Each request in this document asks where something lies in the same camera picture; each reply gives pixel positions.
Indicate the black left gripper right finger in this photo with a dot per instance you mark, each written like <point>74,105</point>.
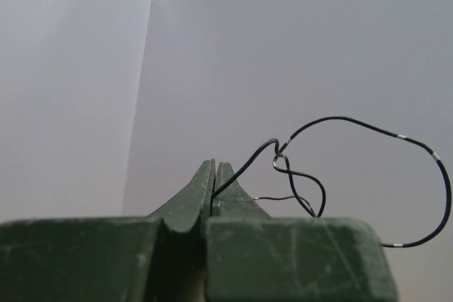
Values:
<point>252,256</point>

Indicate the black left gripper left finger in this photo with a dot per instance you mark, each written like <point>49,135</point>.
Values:
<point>159,257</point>

